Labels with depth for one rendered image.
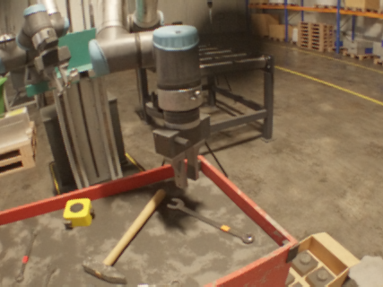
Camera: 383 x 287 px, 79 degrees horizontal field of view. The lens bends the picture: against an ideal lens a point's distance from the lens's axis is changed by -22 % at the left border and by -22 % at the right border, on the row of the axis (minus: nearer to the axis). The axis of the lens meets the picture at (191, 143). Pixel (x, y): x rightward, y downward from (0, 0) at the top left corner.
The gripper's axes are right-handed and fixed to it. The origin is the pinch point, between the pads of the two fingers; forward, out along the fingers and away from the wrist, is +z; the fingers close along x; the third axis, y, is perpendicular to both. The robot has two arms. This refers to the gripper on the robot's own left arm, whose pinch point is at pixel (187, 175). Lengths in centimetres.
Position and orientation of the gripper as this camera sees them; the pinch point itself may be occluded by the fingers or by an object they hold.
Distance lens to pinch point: 68.2
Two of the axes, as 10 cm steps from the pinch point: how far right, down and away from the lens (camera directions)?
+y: 7.6, 2.5, -6.0
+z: 0.7, 8.9, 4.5
